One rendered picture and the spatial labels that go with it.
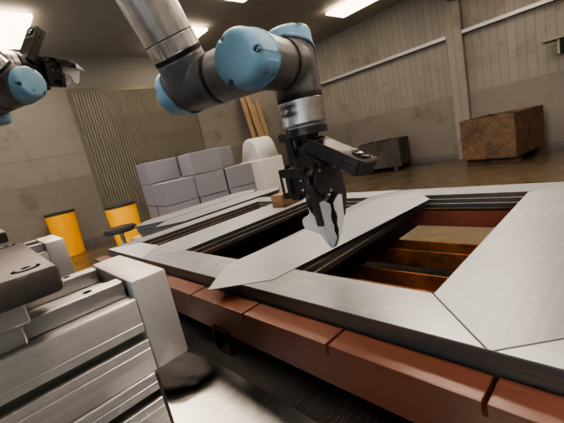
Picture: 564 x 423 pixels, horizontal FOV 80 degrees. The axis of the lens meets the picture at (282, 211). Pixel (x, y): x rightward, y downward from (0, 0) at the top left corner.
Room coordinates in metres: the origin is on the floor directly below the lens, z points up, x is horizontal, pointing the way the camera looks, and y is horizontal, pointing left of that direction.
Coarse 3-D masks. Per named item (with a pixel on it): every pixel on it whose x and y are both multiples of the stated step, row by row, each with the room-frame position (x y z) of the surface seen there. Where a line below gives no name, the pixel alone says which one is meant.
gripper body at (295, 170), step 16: (304, 128) 0.55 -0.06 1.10; (320, 128) 0.55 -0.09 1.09; (288, 144) 0.59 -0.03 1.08; (304, 144) 0.57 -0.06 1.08; (304, 160) 0.58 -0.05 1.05; (320, 160) 0.55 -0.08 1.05; (288, 176) 0.58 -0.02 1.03; (304, 176) 0.55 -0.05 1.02; (320, 176) 0.54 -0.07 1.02; (336, 176) 0.57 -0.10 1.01; (288, 192) 0.59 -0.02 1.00; (304, 192) 0.56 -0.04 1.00; (320, 192) 0.54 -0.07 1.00; (336, 192) 0.57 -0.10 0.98
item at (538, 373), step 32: (512, 192) 0.81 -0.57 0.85; (256, 224) 1.13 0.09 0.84; (384, 224) 0.83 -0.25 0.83; (128, 256) 1.04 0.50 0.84; (320, 256) 0.66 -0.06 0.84; (224, 288) 0.64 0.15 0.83; (320, 320) 0.45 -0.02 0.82; (352, 320) 0.41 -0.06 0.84; (448, 352) 0.32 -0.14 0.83; (480, 352) 0.30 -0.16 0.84; (544, 384) 0.26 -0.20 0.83
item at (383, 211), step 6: (354, 210) 0.98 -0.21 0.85; (360, 210) 0.97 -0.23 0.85; (366, 210) 0.95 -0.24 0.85; (372, 210) 0.94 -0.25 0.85; (378, 210) 0.92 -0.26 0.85; (384, 210) 0.91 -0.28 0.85; (390, 210) 0.89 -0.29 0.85; (396, 210) 0.88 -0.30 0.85; (402, 210) 0.87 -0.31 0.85; (408, 210) 0.85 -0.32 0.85
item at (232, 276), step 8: (224, 272) 0.68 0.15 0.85; (232, 272) 0.67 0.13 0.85; (240, 272) 0.66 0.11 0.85; (248, 272) 0.65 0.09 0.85; (216, 280) 0.64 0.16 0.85; (224, 280) 0.63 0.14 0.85; (232, 280) 0.62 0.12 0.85; (240, 280) 0.61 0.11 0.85; (248, 280) 0.60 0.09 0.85; (256, 280) 0.59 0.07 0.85; (264, 280) 0.58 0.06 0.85
